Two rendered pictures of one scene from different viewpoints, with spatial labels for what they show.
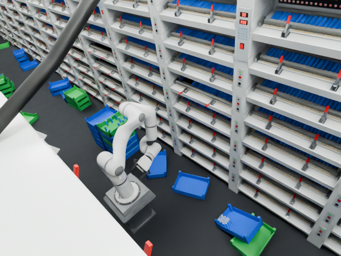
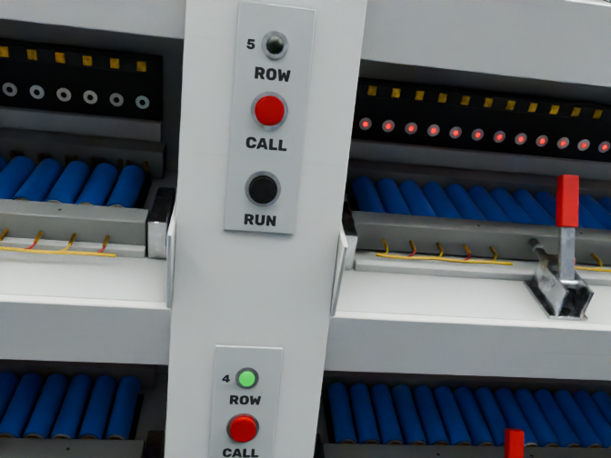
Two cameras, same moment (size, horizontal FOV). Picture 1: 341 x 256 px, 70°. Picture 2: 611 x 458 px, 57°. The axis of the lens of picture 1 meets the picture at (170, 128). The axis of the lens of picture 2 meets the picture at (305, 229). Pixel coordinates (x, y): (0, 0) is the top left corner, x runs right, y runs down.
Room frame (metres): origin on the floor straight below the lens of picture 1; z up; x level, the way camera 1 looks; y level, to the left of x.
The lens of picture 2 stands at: (1.05, -0.20, 1.00)
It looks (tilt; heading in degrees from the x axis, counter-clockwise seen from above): 13 degrees down; 300
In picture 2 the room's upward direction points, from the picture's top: 6 degrees clockwise
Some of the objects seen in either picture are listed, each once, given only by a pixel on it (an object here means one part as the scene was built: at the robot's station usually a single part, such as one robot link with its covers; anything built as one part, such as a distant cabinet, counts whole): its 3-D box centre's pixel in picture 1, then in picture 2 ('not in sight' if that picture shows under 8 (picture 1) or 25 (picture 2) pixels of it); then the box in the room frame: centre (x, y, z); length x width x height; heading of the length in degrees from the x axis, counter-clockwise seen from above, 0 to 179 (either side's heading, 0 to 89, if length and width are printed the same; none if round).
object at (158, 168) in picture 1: (156, 163); not in sight; (1.66, 0.20, 0.04); 0.30 x 0.20 x 0.08; 175
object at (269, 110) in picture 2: not in sight; (269, 110); (1.22, -0.45, 0.98); 0.02 x 0.01 x 0.02; 38
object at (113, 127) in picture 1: (114, 122); not in sight; (1.95, 0.54, 0.44); 0.30 x 0.20 x 0.08; 130
